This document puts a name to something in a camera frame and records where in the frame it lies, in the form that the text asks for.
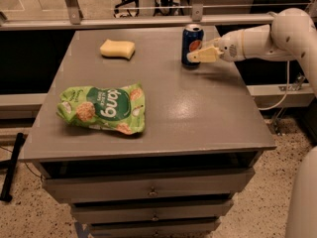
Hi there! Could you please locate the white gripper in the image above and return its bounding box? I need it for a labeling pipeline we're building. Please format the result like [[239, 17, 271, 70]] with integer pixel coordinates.
[[187, 30, 245, 62]]

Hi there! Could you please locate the blue pepsi can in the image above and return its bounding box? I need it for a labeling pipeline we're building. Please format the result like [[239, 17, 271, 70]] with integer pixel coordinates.
[[181, 24, 204, 67]]

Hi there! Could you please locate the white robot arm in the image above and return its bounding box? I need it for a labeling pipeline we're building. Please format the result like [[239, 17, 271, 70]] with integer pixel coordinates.
[[186, 8, 317, 238]]

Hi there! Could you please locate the yellow sponge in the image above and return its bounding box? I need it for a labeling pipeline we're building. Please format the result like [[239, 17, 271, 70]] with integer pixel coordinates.
[[100, 40, 136, 60]]

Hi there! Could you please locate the green snack bag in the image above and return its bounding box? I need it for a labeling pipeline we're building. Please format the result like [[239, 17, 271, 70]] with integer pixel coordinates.
[[56, 83, 146, 135]]

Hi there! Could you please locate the grey drawer cabinet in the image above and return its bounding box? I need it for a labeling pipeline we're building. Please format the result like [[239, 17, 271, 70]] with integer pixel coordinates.
[[18, 25, 277, 238]]

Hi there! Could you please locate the top grey drawer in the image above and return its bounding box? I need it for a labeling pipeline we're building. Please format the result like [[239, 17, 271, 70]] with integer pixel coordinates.
[[44, 168, 255, 203]]

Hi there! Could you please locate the grey drawer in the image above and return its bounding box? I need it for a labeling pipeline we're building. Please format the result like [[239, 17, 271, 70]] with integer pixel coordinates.
[[44, 168, 255, 203], [71, 199, 233, 224], [90, 218, 220, 238]]

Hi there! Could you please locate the grey metal railing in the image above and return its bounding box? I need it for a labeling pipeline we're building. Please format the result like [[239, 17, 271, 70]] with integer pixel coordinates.
[[0, 0, 316, 31]]

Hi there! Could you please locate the middle grey drawer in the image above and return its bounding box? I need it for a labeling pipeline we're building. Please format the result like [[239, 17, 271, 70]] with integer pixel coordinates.
[[71, 199, 233, 224]]

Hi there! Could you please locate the bottom grey drawer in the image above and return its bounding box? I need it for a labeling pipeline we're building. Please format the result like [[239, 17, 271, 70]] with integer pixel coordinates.
[[90, 218, 220, 238]]

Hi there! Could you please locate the black stand leg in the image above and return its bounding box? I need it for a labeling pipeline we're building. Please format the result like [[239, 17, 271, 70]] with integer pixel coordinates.
[[0, 133, 25, 202]]

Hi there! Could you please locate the white cable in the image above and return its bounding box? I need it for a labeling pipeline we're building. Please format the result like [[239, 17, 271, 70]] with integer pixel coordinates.
[[258, 60, 291, 111]]

